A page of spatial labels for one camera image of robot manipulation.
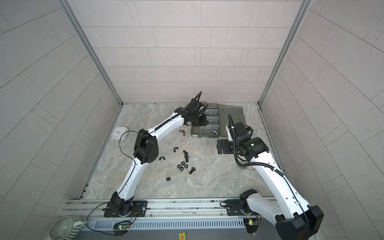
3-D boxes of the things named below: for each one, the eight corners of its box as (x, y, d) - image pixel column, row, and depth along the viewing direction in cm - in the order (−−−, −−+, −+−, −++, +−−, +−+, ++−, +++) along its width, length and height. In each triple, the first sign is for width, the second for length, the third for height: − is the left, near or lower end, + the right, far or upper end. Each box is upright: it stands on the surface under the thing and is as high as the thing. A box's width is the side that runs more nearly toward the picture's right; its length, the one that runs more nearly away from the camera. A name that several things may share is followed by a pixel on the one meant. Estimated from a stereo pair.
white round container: (112, 140, 97) (110, 137, 94) (117, 129, 102) (114, 126, 99) (126, 140, 97) (124, 137, 94) (130, 129, 102) (128, 126, 99)
